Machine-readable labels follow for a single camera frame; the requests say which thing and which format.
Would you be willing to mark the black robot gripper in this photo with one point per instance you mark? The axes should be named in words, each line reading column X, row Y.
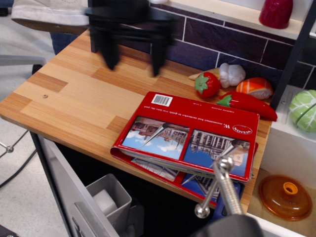
column 111, row 21

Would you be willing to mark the red spiral-bound picture book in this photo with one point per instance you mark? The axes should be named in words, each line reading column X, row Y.
column 177, row 140

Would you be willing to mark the open grey cabinet door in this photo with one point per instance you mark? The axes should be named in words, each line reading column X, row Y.
column 81, row 215

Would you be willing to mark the red toy tomato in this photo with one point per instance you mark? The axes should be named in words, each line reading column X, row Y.
column 207, row 85

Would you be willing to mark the tan toy bread piece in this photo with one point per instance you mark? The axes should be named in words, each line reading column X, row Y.
column 215, row 71

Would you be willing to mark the white toy garlic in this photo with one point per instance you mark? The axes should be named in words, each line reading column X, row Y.
column 231, row 75

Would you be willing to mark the red toy chili pepper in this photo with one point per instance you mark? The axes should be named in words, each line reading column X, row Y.
column 248, row 103

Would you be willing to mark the light wooden shelf board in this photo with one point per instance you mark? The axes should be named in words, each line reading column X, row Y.
column 236, row 14

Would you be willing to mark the orange salmon sushi toy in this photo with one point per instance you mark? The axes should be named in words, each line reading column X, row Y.
column 257, row 87

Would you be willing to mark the magenta cup on shelf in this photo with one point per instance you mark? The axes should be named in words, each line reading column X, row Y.
column 276, row 13

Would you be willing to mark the silver metal clamp screw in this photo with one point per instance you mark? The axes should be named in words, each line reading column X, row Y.
column 222, row 167

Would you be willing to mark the grey plastic bin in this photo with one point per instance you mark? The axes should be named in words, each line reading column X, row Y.
column 109, row 182

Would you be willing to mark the white block in bin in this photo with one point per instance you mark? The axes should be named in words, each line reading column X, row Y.
column 105, row 202

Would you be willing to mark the green toy cabbage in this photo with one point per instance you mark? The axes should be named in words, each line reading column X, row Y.
column 302, row 110

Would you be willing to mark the blue clamp body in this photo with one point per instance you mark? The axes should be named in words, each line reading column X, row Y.
column 228, row 202

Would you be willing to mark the orange transparent pot lid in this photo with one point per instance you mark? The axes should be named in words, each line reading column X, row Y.
column 285, row 197

